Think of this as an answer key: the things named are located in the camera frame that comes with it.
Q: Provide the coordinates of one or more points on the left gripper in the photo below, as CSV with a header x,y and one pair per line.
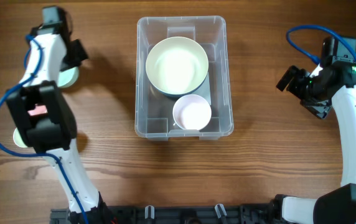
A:
x,y
76,53

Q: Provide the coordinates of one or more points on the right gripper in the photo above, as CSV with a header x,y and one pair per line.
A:
x,y
293,78

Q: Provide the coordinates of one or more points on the mint green small bowl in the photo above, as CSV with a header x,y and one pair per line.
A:
x,y
68,77

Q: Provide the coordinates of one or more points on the pale green cup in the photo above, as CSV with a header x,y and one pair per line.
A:
x,y
18,139

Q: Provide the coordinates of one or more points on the cream bowl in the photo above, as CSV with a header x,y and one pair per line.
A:
x,y
177,65

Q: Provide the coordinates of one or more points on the pink small bowl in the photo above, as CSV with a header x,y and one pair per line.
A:
x,y
192,112

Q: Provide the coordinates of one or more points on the pink cup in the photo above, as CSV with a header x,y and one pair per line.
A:
x,y
38,110

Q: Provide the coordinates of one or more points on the dark blue bowl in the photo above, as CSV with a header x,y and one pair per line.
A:
x,y
171,95

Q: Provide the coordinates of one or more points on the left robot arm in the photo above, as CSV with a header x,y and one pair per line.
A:
x,y
45,121

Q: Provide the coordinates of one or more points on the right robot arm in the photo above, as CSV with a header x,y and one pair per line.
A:
x,y
331,86

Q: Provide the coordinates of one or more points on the clear plastic storage container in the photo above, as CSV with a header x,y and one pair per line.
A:
x,y
153,111

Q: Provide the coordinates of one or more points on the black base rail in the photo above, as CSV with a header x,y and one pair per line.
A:
x,y
240,214

